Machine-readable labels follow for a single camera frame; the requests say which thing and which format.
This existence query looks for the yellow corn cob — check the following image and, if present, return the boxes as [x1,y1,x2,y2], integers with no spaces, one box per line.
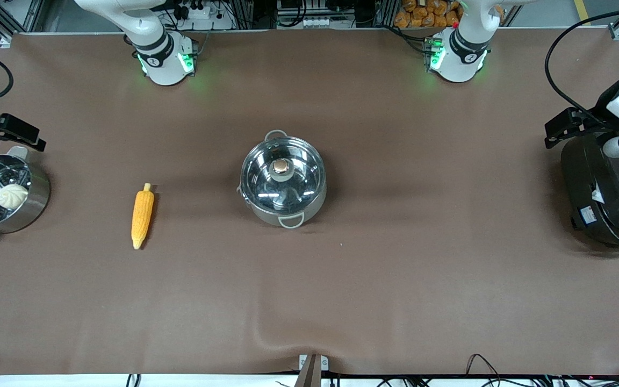
[131,183,155,250]

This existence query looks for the glass pot lid with knob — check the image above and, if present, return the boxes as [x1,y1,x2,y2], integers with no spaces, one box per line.
[241,137,325,212]

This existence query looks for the steel steamer pot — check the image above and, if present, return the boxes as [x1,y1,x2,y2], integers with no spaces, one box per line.
[0,146,52,243]

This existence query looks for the stainless steel cooking pot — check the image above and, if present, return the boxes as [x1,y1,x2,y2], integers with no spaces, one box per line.
[237,129,328,230]

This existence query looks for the white steamed bun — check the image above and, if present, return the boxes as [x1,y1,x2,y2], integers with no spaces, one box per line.
[0,184,30,210]

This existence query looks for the black rice cooker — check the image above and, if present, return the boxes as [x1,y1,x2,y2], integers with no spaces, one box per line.
[560,132,619,255]

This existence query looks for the orange snack bags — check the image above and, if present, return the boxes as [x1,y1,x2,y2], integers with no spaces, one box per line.
[394,0,462,29]

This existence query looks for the white power strip with plugs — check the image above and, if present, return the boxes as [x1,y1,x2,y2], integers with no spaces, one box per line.
[172,2,219,21]

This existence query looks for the brown table cloth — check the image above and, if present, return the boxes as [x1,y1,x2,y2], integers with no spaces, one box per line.
[0,27,619,377]

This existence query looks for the metal table clamp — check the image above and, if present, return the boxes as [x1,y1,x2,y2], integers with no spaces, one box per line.
[294,353,330,387]

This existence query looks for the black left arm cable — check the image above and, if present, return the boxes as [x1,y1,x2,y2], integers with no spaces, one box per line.
[543,4,619,127]

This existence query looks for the black looped floor cable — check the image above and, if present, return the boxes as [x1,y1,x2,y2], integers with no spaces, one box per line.
[465,353,507,387]

